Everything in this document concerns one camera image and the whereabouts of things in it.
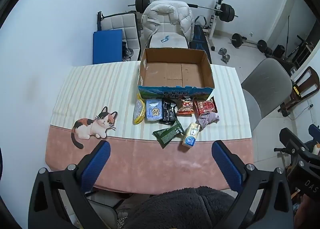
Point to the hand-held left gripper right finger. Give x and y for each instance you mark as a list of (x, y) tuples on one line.
[(227, 166)]

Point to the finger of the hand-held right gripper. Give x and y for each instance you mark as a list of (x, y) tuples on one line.
[(291, 140), (315, 130)]

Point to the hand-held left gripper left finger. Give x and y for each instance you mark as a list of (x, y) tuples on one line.
[(96, 166)]

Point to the purple cloth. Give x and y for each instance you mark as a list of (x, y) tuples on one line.
[(207, 119)]

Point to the red snack packet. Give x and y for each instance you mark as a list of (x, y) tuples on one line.
[(206, 106)]

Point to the green packet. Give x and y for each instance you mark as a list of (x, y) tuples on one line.
[(167, 134)]

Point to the yellow silver packet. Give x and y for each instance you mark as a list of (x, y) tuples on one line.
[(138, 112)]

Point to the orange snack packet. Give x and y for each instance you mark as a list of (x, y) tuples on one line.
[(185, 106)]

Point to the blue tissue pack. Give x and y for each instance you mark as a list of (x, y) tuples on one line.
[(153, 111)]

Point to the black packet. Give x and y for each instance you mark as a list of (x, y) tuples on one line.
[(168, 112)]

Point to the cardboard box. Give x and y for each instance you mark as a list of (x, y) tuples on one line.
[(175, 71)]

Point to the yellow black tool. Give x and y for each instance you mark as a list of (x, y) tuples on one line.
[(296, 91)]

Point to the brown wooden chair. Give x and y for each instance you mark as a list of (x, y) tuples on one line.
[(308, 74)]

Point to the dark fleece clothing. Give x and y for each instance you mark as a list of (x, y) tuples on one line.
[(187, 209)]

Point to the grey shell chair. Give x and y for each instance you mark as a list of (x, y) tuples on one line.
[(267, 81)]

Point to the striped pink cat tablecloth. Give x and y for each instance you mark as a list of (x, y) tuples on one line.
[(100, 89)]

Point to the black kick scooter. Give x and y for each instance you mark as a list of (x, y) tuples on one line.
[(301, 44)]

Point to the black speaker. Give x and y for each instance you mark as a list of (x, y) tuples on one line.
[(278, 50)]

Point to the black pole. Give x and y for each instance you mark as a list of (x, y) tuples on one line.
[(288, 34)]

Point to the chrome dumbbell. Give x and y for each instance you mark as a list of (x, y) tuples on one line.
[(222, 51), (225, 58)]

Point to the small floor barbell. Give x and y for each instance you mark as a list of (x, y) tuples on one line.
[(236, 39)]

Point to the chrome weight plates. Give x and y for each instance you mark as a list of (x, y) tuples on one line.
[(128, 53)]

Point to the blue folded mat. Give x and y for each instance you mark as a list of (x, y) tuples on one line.
[(107, 46)]

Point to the black weight bench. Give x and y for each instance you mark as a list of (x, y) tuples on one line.
[(198, 38)]

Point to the white padded chair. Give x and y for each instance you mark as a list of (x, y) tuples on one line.
[(172, 41)]

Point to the white bench press rack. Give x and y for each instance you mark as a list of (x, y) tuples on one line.
[(213, 23)]

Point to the small blue wrapper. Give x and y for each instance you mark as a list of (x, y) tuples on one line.
[(165, 39)]

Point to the barbell with black plates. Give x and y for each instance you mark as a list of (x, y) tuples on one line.
[(226, 13)]

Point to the white quilted chair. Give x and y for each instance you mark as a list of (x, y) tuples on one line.
[(117, 23)]

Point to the white puffer jacket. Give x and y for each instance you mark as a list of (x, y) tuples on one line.
[(165, 11)]

